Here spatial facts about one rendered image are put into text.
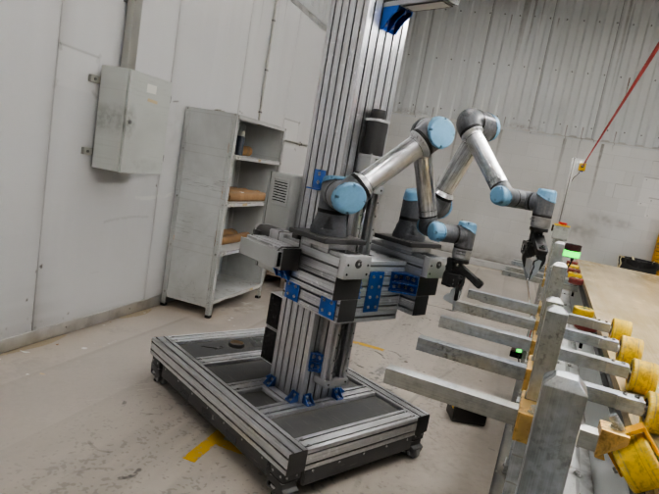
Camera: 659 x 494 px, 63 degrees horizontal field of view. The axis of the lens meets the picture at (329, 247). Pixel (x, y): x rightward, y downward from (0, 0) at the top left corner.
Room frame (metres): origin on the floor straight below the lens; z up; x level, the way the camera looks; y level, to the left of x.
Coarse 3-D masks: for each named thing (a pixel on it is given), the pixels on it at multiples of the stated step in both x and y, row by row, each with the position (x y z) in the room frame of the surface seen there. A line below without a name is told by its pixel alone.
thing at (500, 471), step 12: (540, 288) 3.68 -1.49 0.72; (528, 336) 2.38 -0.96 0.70; (516, 384) 1.73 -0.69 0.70; (516, 396) 1.62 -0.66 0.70; (504, 432) 1.35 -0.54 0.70; (504, 444) 1.27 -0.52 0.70; (504, 456) 1.21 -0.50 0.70; (504, 468) 1.13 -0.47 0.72; (492, 480) 1.10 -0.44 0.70; (504, 480) 1.10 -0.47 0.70; (492, 492) 1.04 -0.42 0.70
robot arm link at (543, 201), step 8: (536, 192) 2.14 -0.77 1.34; (544, 192) 2.11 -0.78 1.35; (552, 192) 2.11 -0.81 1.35; (536, 200) 2.13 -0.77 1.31; (544, 200) 2.11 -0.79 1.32; (552, 200) 2.11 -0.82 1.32; (536, 208) 2.12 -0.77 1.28; (544, 208) 2.11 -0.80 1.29; (552, 208) 2.11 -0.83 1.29; (536, 216) 2.12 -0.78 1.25; (544, 216) 2.11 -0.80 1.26
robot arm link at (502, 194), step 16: (464, 112) 2.33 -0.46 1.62; (480, 112) 2.33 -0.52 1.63; (464, 128) 2.27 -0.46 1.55; (480, 128) 2.27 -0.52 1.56; (480, 144) 2.22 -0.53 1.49; (480, 160) 2.20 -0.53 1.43; (496, 160) 2.20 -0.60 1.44; (496, 176) 2.14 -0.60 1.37; (496, 192) 2.10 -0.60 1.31; (512, 192) 2.11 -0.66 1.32
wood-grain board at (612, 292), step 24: (600, 264) 4.31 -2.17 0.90; (600, 288) 2.92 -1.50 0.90; (624, 288) 3.09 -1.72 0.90; (648, 288) 3.28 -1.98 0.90; (600, 312) 2.22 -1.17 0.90; (624, 312) 2.32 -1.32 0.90; (648, 312) 2.43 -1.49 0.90; (648, 336) 1.90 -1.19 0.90; (648, 360) 1.57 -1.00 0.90; (624, 384) 1.29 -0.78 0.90
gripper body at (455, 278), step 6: (450, 258) 2.16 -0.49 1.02; (450, 264) 2.16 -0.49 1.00; (456, 264) 2.17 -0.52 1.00; (462, 264) 2.15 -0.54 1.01; (468, 264) 2.14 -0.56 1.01; (450, 270) 2.15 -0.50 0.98; (456, 270) 2.15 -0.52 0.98; (444, 276) 2.15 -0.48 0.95; (450, 276) 2.14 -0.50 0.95; (456, 276) 2.13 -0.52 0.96; (462, 276) 2.12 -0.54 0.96; (444, 282) 2.14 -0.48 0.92; (450, 282) 2.14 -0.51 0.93; (456, 282) 2.12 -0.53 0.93; (462, 282) 2.13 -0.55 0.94
